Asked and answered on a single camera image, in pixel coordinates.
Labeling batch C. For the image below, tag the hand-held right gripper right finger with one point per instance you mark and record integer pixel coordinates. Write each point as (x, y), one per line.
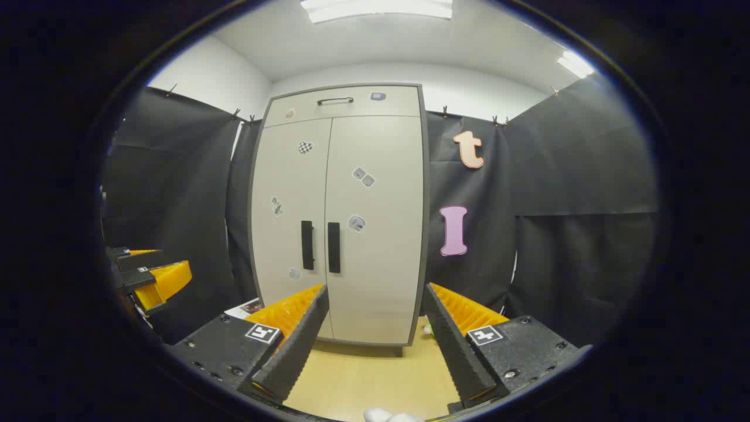
(457, 351)

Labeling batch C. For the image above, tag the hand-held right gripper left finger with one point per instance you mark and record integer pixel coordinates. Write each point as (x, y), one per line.
(296, 351)

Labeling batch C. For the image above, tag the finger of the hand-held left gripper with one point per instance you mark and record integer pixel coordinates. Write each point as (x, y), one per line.
(146, 261)
(167, 284)

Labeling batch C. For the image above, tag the beige shoe cabinet door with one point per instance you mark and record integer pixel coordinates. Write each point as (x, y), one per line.
(381, 264)
(287, 234)

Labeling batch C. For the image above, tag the beige double-door shoe cabinet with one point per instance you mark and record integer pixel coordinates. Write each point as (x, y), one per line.
(426, 234)

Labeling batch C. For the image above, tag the beige cabinet drawer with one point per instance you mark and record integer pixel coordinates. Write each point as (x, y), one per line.
(351, 111)

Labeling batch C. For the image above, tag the printed leaflet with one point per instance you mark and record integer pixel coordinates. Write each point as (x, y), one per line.
(246, 308)

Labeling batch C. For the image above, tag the black backdrop cloth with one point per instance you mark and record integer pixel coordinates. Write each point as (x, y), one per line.
(556, 176)

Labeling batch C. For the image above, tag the small ceiling light panel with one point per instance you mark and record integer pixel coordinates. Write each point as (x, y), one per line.
(575, 63)

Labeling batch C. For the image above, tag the long ceiling light panel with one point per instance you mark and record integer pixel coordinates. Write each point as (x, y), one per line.
(375, 9)

